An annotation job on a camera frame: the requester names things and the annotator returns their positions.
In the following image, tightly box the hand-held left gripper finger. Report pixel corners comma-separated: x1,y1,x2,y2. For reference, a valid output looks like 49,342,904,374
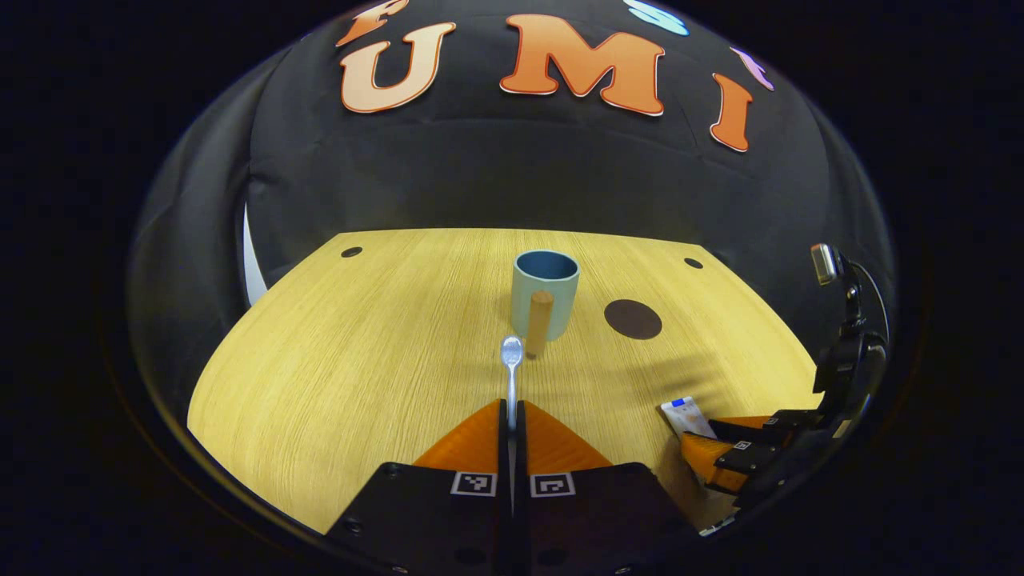
326,398,513,576
513,398,697,576

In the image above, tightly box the white toothpaste tube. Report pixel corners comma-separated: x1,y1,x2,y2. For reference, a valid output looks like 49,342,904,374
661,397,717,441

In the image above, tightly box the light blue cup wooden handle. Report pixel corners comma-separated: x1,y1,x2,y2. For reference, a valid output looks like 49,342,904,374
511,249,581,359

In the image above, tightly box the dark brown round coaster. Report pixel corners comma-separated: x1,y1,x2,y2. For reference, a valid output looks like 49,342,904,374
603,299,663,341

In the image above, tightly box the black backdrop cloth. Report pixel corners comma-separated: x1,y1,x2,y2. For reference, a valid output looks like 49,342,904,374
128,0,897,417

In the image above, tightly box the black cable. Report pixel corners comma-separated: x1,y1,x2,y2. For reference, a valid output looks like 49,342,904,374
844,260,891,345

